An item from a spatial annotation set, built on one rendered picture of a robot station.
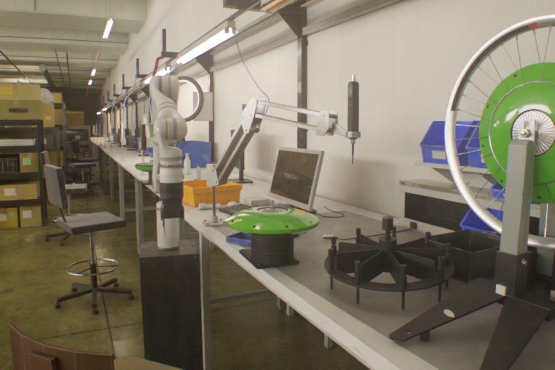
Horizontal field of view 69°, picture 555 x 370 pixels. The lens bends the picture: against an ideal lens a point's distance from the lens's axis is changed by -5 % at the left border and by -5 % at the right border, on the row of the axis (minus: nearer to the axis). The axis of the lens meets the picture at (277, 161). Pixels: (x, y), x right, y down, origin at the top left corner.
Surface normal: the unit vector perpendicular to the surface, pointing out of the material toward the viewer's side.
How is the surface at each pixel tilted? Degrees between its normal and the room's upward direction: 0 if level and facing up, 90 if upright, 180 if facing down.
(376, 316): 0
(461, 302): 18
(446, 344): 0
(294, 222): 23
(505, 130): 90
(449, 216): 90
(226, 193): 94
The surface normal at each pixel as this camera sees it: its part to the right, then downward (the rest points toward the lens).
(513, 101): -0.91, -0.12
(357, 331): 0.00, -1.00
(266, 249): -0.28, 0.08
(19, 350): -0.62, 0.07
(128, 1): 0.43, 0.07
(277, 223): 0.05, -0.89
